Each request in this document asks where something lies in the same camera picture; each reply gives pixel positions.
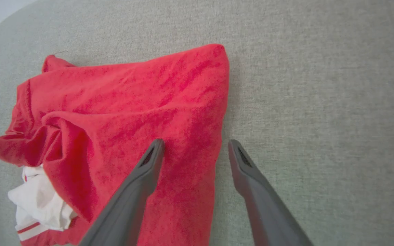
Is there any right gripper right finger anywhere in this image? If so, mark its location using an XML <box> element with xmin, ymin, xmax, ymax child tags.
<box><xmin>227</xmin><ymin>139</ymin><xmax>314</xmax><ymax>246</ymax></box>

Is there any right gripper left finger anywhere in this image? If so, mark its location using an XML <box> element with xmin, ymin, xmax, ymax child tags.
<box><xmin>79</xmin><ymin>138</ymin><xmax>166</xmax><ymax>246</ymax></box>

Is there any red and white garment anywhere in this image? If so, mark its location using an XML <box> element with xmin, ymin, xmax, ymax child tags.
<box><xmin>0</xmin><ymin>43</ymin><xmax>230</xmax><ymax>246</ymax></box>

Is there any grey fabric sofa cushion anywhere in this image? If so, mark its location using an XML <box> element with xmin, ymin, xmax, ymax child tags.
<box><xmin>0</xmin><ymin>0</ymin><xmax>394</xmax><ymax>246</ymax></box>

